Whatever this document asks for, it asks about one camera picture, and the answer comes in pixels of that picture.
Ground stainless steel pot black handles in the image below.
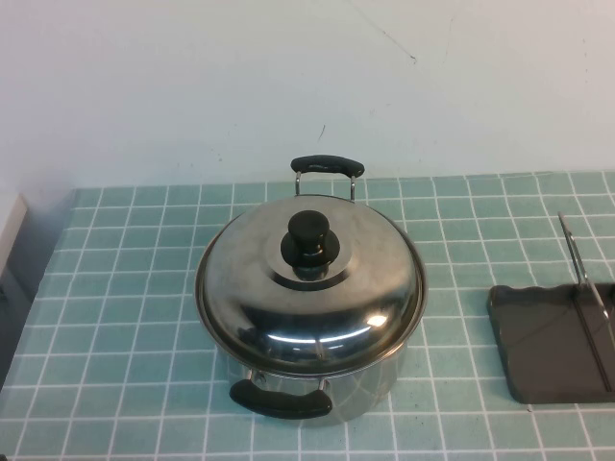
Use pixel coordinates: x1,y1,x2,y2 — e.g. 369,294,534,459
193,154,431,425

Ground black lid rack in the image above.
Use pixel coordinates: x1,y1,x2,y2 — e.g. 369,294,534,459
485,210,615,405

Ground teal checkered tablecloth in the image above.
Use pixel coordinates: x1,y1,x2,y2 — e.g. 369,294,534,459
0,171,615,461

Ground stainless steel pot lid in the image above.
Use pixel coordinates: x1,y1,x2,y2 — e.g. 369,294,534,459
195,193,429,378

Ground beige box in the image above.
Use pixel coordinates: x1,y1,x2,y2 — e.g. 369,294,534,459
0,191,31,285

